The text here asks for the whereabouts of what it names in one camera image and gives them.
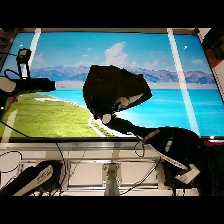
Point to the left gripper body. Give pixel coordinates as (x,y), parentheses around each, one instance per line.
(42,85)

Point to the black garment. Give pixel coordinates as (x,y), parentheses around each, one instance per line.
(103,85)

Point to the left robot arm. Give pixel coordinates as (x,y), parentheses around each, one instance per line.
(32,179)

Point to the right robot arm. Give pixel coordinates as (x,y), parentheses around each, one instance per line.
(176,143)

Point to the red garment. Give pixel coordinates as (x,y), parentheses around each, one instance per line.
(215,143)

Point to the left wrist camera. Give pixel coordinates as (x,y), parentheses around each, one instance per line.
(23,56)

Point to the silver frame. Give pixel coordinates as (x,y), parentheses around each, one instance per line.
(90,173)

